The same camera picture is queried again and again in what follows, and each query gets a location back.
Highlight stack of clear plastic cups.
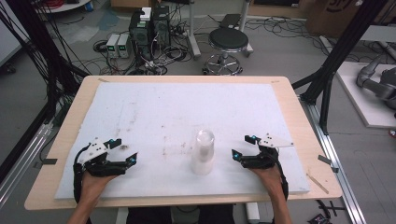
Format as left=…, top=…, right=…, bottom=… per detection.
left=190, top=128, right=217, bottom=175

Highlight aluminium floor rail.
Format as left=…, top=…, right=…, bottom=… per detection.
left=0, top=120, right=54, bottom=209
left=299, top=95, right=369, bottom=224

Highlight small white box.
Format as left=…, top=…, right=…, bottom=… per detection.
left=139, top=7, right=153, bottom=22

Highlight black computer tower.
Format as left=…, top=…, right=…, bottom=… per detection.
left=128, top=10, right=154, bottom=61
left=151, top=5, right=172, bottom=49

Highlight person's left hand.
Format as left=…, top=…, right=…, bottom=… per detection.
left=78, top=170, right=119, bottom=204

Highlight person's dark trousers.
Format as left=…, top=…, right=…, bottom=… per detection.
left=126, top=204, right=236, bottom=224

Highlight brown cardboard box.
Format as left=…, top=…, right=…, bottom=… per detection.
left=305, top=0, right=396, bottom=39

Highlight grey power supply unit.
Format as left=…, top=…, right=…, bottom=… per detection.
left=117, top=33, right=132, bottom=59
left=106, top=34, right=121, bottom=59

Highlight thin wooden stick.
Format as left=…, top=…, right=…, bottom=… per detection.
left=305, top=173, right=330, bottom=195

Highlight grey tape strip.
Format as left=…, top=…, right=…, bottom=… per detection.
left=317, top=154, right=332, bottom=166

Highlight white round table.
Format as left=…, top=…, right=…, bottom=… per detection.
left=35, top=0, right=92, bottom=14

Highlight person's right hand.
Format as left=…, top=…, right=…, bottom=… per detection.
left=248, top=165, right=286, bottom=200

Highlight light wooden table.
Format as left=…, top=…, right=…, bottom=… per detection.
left=23, top=75, right=344, bottom=211

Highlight electronic equipment boxes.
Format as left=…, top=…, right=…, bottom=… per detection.
left=92, top=18, right=206, bottom=77

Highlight white foam mat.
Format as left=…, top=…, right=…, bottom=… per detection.
left=54, top=81, right=311, bottom=201

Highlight white metal stand leg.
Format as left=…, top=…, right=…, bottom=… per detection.
left=238, top=0, right=254, bottom=58
left=186, top=0, right=203, bottom=61

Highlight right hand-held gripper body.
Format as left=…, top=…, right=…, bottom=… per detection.
left=240, top=133, right=295, bottom=171

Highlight black round stool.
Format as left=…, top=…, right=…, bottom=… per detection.
left=203, top=27, right=250, bottom=76

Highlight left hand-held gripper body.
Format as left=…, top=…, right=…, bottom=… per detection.
left=78, top=137, right=127, bottom=177

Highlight white floor board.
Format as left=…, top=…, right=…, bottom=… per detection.
left=335, top=61, right=396, bottom=130

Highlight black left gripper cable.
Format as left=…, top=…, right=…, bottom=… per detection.
left=72, top=145, right=92, bottom=204

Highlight black metal frame post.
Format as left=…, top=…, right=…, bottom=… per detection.
left=0, top=0, right=92, bottom=185
left=291, top=0, right=390, bottom=135

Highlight white table leg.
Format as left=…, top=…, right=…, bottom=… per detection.
left=115, top=206, right=130, bottom=224
left=245, top=202, right=262, bottom=224

